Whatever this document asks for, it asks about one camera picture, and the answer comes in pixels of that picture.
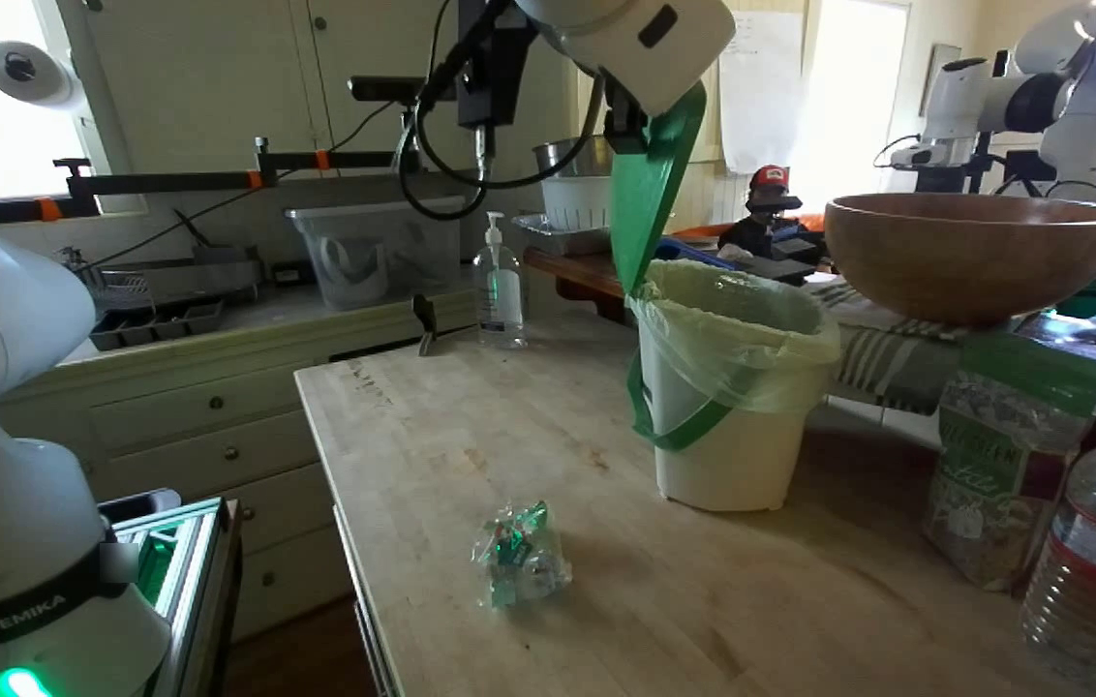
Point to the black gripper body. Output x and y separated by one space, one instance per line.
620 89

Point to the green plastic bin lid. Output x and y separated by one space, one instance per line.
647 195

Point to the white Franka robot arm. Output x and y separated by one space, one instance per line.
4 429

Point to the translucent bin liner bag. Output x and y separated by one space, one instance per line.
754 334

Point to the white plastic bin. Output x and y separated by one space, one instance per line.
725 449

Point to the metal pot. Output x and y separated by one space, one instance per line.
571 195

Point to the red black appliance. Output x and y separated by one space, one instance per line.
774 214

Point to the clear sanitizer pump bottle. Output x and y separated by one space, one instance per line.
501 291

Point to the translucent plastic storage box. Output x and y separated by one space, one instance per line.
367 258

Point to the white striped cloth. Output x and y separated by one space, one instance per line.
887 355

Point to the large wooden bowl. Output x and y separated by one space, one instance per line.
975 258

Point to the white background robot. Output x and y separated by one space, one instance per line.
1036 89

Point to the clear green candy packet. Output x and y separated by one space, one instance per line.
523 556

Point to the grey countertop device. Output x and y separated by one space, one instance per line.
184 276

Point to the black divided tray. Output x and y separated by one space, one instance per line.
144 324

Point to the cream drawer cabinet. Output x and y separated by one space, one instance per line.
212 440

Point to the green white food bag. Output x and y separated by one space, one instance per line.
1013 479

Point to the handwritten wall paper sheet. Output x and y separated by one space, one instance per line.
761 89

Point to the black bar camera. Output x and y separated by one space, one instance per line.
385 89

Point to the cream wall cabinet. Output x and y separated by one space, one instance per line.
224 79

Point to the metal base mount green light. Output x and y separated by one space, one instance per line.
181 584

